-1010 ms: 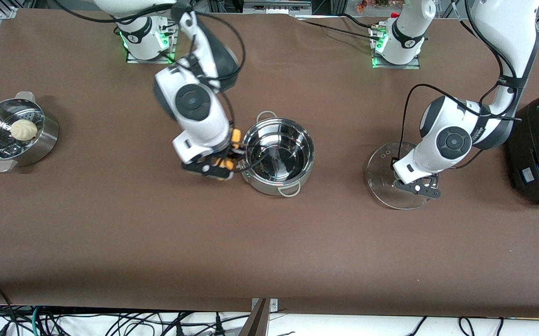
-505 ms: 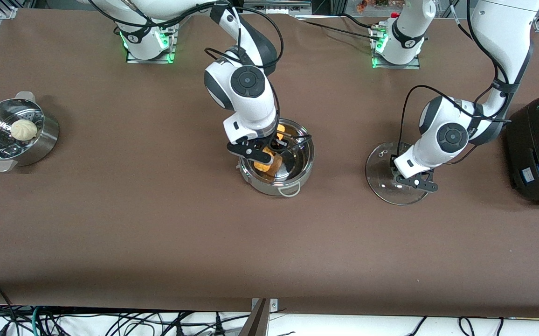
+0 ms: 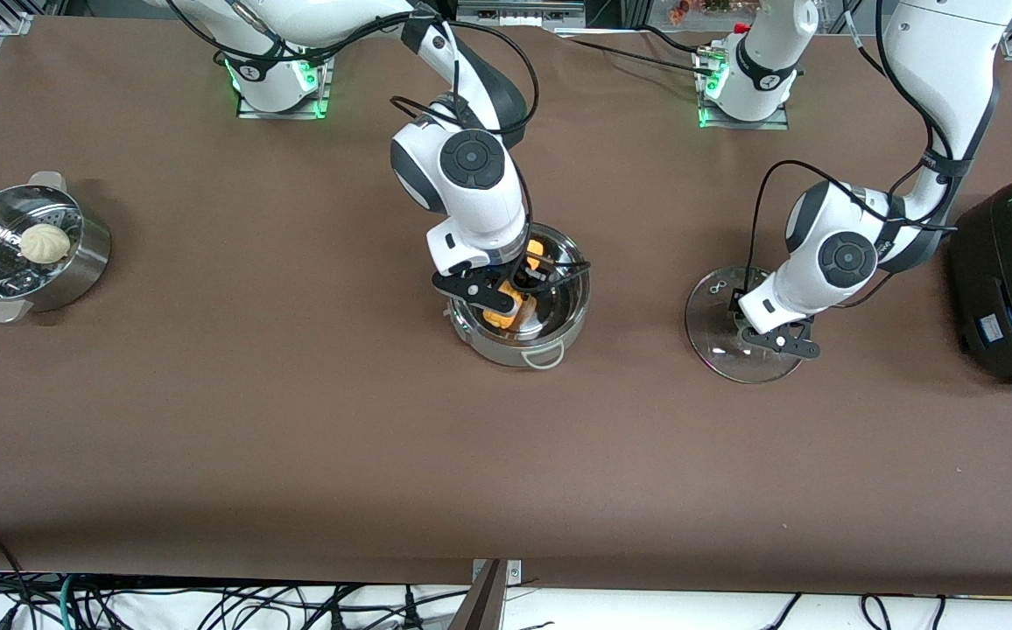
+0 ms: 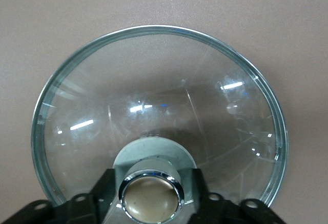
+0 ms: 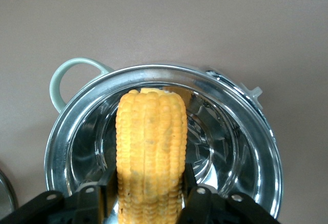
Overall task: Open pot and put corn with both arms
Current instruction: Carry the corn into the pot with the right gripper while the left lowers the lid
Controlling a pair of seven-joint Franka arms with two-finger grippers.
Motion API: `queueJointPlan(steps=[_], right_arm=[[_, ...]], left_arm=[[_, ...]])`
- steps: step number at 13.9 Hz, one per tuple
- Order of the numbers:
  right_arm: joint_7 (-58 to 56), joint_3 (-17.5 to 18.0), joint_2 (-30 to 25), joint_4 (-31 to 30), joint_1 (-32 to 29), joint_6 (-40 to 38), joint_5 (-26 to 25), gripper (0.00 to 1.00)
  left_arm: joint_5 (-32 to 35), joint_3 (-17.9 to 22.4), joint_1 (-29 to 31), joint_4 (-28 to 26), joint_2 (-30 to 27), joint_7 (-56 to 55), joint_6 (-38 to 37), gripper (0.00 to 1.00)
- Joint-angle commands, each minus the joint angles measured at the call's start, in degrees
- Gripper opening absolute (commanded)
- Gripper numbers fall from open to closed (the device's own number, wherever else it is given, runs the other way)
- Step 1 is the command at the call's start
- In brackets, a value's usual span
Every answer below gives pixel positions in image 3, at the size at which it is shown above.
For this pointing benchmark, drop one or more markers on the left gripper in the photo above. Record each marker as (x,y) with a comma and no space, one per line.
(734,299)

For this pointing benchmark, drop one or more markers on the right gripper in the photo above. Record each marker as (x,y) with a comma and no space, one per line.
(524,278)

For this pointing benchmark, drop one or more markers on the yellow corn cob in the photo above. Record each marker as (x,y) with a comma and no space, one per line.
(502,313)

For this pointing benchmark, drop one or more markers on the glass pot lid with knob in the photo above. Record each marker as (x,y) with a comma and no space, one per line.
(716,350)

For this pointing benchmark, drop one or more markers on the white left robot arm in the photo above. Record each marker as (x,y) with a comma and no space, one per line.
(799,289)

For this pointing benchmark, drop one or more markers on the stainless steel steamer pot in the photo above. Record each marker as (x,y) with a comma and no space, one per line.
(77,271)

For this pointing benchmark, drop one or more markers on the brown table cover sheet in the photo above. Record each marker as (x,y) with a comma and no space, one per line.
(506,472)

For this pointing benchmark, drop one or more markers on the grey metal background device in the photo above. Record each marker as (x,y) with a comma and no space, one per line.
(519,12)

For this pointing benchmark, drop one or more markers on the orange background object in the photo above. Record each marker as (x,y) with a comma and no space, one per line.
(679,10)

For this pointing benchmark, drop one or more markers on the dark beam under table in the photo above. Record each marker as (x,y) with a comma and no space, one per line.
(481,604)

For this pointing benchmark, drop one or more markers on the white steamed bun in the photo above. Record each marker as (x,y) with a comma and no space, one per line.
(44,245)

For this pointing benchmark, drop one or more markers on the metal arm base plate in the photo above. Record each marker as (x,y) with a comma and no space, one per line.
(252,113)
(777,125)

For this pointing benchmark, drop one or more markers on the metal table edge bracket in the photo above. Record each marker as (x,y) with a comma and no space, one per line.
(513,571)

